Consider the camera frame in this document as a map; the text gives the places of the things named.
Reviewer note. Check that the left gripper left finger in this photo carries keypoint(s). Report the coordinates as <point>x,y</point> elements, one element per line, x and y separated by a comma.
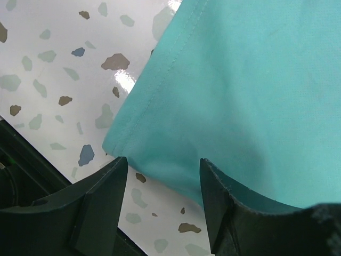
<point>80,219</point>

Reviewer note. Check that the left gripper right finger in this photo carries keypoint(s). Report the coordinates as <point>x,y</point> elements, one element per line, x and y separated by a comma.
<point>241,221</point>

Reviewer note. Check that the teal t shirt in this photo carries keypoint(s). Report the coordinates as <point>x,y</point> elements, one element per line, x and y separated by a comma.
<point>253,86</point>

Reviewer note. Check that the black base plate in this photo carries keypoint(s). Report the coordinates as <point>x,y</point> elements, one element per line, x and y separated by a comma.
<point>27,176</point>

